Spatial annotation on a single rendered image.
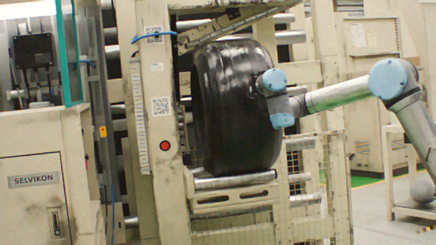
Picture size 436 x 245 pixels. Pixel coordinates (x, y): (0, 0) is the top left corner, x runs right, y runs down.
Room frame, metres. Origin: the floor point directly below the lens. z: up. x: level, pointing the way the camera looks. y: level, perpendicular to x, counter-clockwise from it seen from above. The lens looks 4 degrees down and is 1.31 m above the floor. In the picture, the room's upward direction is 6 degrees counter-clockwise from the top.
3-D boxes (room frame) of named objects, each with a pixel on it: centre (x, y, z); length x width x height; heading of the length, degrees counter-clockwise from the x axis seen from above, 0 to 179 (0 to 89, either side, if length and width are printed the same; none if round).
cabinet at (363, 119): (7.00, -2.10, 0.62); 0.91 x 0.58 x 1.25; 120
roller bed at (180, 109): (2.86, 0.24, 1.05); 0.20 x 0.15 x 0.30; 98
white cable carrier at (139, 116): (2.41, 0.29, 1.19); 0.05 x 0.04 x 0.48; 8
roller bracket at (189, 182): (2.49, 0.14, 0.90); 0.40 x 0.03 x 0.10; 8
